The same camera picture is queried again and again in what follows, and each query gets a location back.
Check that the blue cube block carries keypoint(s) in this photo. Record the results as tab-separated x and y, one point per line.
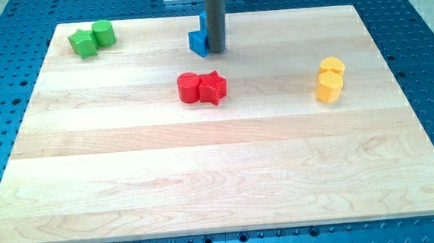
198	42

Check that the red star block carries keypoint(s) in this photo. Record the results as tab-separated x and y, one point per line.
212	87

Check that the red cylinder block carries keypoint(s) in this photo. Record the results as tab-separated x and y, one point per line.
188	87

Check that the blue block behind pusher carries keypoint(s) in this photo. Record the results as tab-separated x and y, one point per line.
202	21

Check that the light wooden board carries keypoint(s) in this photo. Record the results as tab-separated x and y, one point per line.
107	151

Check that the yellow hexagon block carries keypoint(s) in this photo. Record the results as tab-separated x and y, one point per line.
329	86

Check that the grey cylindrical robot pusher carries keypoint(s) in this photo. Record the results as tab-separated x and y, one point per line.
215	25

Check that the yellow rounded block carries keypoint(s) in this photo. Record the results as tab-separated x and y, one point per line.
333	64

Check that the green cylinder block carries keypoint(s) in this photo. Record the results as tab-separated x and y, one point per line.
104	34

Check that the green star block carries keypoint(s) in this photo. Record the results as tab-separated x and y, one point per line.
83	43

